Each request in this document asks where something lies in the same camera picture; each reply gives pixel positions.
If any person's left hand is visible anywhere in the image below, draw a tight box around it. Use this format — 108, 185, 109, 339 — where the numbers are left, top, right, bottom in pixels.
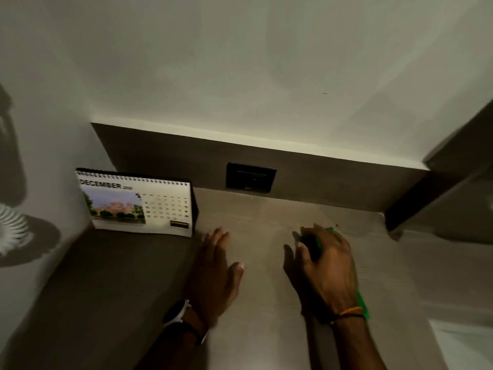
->
186, 227, 245, 327

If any person's right hand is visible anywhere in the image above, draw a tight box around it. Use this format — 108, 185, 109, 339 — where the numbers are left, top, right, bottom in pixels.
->
283, 223, 361, 316

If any green cleaning cloth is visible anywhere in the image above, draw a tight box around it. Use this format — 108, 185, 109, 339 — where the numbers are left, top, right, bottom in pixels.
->
300, 227, 370, 322

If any person's right forearm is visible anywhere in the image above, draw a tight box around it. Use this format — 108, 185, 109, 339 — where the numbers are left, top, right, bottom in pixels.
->
332, 315, 387, 370

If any person's left forearm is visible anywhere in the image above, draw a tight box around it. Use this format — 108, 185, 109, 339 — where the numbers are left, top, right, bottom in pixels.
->
137, 321, 206, 370

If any orange thread wristband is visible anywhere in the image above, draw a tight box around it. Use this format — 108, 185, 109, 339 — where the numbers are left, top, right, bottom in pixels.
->
330, 307, 364, 325

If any white spiral desk calendar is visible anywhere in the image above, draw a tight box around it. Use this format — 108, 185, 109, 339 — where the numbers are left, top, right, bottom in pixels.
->
75, 168, 198, 238

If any black wall socket plate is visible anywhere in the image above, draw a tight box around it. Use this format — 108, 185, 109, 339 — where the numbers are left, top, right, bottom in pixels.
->
225, 162, 277, 194

